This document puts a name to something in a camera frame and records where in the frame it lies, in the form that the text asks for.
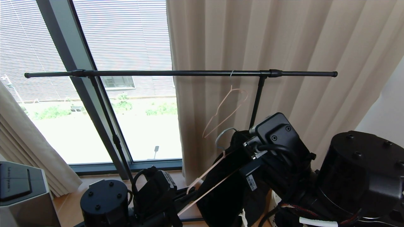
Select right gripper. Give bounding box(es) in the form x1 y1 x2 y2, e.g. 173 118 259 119
239 154 316 205

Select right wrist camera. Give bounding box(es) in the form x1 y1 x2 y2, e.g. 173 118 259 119
249 113 313 172

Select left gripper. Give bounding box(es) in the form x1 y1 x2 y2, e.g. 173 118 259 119
142 188 198 227

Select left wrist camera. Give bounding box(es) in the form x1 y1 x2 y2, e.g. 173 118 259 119
133 167 178 218

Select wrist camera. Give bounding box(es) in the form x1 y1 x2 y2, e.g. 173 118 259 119
249 113 313 172
133 167 178 218

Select window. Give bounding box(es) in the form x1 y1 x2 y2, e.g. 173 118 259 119
0 0 183 176

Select black shorts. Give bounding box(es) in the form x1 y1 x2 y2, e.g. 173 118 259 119
196 130 276 227

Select beige curtain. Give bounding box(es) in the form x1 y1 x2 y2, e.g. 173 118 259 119
0 80 83 197
167 0 404 186

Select black cable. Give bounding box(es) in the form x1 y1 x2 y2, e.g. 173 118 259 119
131 168 159 196
257 205 282 227

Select black clothes rack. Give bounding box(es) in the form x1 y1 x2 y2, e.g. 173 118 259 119
25 69 338 223

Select pink clothes hanger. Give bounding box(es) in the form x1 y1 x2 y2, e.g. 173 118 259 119
202 84 249 139
177 128 241 218

